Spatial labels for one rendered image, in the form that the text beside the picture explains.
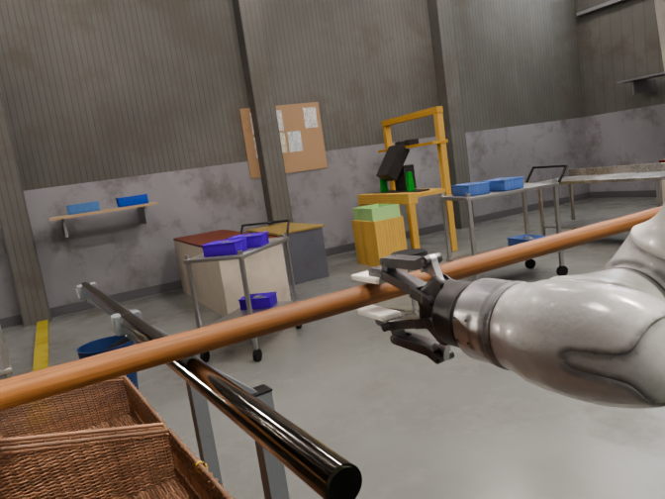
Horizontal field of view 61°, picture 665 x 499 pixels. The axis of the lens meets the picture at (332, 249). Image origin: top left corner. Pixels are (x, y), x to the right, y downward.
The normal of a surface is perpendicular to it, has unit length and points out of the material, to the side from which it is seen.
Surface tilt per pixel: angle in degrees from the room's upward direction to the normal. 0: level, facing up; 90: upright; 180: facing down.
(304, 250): 90
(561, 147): 90
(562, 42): 90
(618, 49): 90
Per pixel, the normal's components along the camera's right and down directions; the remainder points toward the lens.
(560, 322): -0.76, -0.37
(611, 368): -0.72, 0.21
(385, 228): 0.40, 0.07
